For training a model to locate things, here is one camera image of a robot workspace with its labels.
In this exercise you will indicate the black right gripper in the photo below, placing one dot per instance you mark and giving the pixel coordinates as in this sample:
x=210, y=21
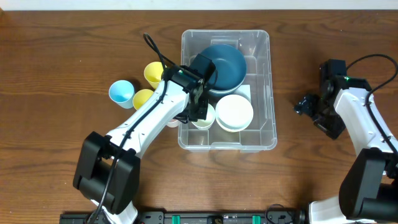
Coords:
x=311, y=104

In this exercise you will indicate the light blue-grey small bowl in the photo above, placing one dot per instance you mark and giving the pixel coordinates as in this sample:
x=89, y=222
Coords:
x=231, y=130

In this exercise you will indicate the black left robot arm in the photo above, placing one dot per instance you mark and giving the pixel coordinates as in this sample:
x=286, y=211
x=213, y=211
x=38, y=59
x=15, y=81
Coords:
x=108, y=168

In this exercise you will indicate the pink cup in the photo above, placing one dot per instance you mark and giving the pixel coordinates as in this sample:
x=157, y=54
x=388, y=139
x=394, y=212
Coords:
x=173, y=123

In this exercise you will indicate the light blue cup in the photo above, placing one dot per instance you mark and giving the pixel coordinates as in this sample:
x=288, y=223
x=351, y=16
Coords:
x=122, y=92

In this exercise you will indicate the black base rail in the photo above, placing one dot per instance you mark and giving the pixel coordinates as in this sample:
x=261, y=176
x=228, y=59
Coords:
x=277, y=215

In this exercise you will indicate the pale green cup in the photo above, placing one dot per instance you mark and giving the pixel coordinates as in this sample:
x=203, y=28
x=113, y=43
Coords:
x=204, y=124

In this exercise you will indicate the clear plastic storage bin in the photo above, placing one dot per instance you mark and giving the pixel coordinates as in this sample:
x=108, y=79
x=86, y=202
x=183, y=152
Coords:
x=261, y=134

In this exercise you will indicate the yellow cup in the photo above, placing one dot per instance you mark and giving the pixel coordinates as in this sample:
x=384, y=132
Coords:
x=141, y=97
x=153, y=73

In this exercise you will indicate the white small bowl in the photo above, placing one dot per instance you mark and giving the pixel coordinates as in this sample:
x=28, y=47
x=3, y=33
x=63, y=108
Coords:
x=234, y=111

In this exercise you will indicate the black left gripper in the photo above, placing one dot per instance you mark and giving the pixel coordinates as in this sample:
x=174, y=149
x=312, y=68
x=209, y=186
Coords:
x=197, y=109

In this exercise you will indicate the white label sticker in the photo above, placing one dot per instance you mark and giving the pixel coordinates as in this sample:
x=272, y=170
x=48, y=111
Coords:
x=244, y=91

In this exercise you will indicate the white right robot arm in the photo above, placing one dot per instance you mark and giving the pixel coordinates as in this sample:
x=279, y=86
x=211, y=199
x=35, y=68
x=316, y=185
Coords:
x=368, y=193

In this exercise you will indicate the dark teal bowl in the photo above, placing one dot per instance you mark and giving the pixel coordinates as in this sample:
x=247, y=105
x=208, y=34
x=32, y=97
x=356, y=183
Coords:
x=230, y=67

